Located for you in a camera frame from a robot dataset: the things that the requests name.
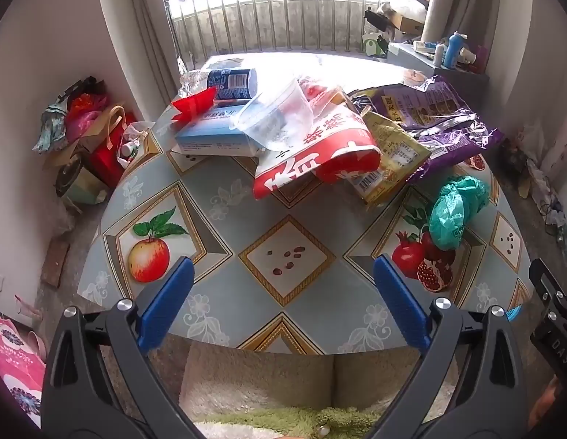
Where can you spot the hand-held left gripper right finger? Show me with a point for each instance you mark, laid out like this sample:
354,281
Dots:
400,302

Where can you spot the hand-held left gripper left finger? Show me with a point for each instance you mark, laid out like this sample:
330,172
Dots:
166,302

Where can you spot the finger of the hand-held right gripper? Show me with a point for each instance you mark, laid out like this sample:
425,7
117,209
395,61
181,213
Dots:
549,290

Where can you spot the green plastic bag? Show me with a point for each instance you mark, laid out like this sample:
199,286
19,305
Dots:
448,210

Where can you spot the yellow snack bag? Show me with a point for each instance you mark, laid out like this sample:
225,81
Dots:
393,155

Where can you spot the purple snack bag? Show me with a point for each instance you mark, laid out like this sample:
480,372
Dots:
448,141

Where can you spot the red and white snack bag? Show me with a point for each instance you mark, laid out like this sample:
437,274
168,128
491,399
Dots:
338,146

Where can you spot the light blue medicine box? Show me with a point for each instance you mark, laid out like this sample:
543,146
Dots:
210,137

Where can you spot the red plastic wrapper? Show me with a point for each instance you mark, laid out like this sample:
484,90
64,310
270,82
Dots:
192,103

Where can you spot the clear plastic bag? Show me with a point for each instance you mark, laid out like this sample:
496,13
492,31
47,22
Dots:
274,119

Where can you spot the clear plastic water bottle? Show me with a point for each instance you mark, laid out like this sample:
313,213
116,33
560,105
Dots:
228,80

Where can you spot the person's right hand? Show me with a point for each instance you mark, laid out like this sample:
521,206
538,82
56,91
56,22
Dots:
546,404

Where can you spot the fruit print tablecloth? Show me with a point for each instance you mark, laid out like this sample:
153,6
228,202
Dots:
246,219

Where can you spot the wooden board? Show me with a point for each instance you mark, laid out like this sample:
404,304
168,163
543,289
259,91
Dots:
54,265

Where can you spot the beige fleece blanket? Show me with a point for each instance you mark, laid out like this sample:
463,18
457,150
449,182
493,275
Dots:
265,384

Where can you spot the round metal tin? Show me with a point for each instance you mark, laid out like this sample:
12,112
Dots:
75,180

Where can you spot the white plastic bag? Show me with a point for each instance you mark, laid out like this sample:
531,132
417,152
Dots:
134,139

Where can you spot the pink floral bag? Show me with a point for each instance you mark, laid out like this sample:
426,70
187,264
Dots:
13,366

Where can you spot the green plush cloth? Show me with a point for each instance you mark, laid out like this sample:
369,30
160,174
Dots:
283,420

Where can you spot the brown paper bag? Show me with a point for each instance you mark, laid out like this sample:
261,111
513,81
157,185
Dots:
102,130

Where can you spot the red orange plastic bag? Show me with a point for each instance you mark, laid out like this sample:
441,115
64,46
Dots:
84,112

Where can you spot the teal patterned cloth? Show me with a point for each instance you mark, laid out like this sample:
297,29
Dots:
50,128

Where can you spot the black bag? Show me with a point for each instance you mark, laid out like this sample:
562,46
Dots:
84,87

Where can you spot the magenta container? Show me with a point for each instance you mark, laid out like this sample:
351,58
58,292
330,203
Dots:
482,59

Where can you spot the white paper cup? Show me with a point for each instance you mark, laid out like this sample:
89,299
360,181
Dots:
471,56

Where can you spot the grey cabinet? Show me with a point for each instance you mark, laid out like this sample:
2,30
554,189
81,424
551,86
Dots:
409,55

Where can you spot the small white bottle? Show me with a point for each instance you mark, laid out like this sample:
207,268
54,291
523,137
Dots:
439,55

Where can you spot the blue bottle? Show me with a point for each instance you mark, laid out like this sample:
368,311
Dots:
452,52

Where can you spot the white tube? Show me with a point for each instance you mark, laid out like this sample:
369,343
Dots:
425,46

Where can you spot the green and white bag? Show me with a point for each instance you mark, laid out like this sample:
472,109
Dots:
374,45

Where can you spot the grey beige curtain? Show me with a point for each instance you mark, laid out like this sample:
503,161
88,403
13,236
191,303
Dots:
137,32

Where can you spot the cardboard box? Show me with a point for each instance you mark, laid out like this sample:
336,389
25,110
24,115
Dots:
407,23

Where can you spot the metal balcony railing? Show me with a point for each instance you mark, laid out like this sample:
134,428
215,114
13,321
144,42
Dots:
265,23

